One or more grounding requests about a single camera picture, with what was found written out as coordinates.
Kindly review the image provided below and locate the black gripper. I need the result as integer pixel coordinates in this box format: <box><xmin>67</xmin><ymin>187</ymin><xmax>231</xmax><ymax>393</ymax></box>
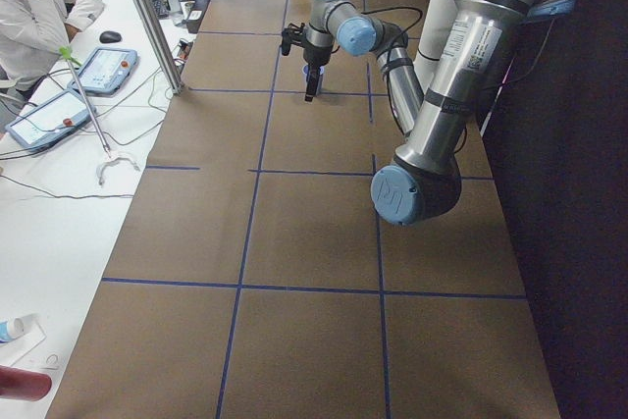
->
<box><xmin>303</xmin><ymin>43</ymin><xmax>330</xmax><ymax>102</ymax></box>

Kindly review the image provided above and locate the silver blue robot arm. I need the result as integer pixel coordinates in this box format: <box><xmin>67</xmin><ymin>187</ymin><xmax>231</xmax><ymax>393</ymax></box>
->
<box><xmin>300</xmin><ymin>0</ymin><xmax>576</xmax><ymax>226</ymax></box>

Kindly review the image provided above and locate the blue plastic cup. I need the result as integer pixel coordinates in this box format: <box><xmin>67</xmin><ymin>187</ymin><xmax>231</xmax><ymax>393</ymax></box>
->
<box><xmin>302</xmin><ymin>65</ymin><xmax>324</xmax><ymax>96</ymax></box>

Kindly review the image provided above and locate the white pillar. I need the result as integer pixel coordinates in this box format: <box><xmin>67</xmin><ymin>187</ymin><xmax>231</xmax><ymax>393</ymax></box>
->
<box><xmin>415</xmin><ymin>0</ymin><xmax>457</xmax><ymax>63</ymax></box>

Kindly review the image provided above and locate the black computer mouse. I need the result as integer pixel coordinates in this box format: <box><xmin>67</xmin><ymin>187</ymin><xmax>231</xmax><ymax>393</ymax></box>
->
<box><xmin>99</xmin><ymin>30</ymin><xmax>122</xmax><ymax>44</ymax></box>

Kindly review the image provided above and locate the upper teach pendant tablet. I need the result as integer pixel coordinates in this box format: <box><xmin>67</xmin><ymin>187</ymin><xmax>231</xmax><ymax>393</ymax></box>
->
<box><xmin>77</xmin><ymin>46</ymin><xmax>138</xmax><ymax>96</ymax></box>

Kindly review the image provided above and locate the teach pendant tablet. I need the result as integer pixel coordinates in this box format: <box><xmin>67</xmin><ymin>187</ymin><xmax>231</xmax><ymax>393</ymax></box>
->
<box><xmin>77</xmin><ymin>46</ymin><xmax>138</xmax><ymax>96</ymax></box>
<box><xmin>5</xmin><ymin>90</ymin><xmax>90</xmax><ymax>149</ymax></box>

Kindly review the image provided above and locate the brown paper table mat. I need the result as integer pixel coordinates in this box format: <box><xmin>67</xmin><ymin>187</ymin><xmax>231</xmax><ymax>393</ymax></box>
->
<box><xmin>48</xmin><ymin>0</ymin><xmax>558</xmax><ymax>418</ymax></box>

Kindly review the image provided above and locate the grabber reacher tool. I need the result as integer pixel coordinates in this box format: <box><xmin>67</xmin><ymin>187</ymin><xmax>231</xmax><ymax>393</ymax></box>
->
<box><xmin>60</xmin><ymin>46</ymin><xmax>140</xmax><ymax>186</ymax></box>

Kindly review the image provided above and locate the lower teach pendant tablet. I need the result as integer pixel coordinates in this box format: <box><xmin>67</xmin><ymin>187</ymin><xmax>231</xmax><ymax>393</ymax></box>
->
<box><xmin>5</xmin><ymin>90</ymin><xmax>90</xmax><ymax>149</ymax></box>

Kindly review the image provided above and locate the man in white shirt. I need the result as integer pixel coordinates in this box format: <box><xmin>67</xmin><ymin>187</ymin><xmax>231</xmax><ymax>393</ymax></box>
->
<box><xmin>1</xmin><ymin>0</ymin><xmax>104</xmax><ymax>98</ymax></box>

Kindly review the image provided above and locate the red cylinder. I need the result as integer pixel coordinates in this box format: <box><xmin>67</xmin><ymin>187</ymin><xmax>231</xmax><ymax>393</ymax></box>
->
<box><xmin>0</xmin><ymin>366</ymin><xmax>52</xmax><ymax>401</ymax></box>

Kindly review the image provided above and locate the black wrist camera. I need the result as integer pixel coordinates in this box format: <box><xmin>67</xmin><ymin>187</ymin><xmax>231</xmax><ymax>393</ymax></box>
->
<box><xmin>281</xmin><ymin>23</ymin><xmax>305</xmax><ymax>56</ymax></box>

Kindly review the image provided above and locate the aluminium frame post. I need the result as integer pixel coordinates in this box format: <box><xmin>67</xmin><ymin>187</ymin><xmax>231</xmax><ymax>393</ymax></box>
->
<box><xmin>132</xmin><ymin>0</ymin><xmax>183</xmax><ymax>95</ymax></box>

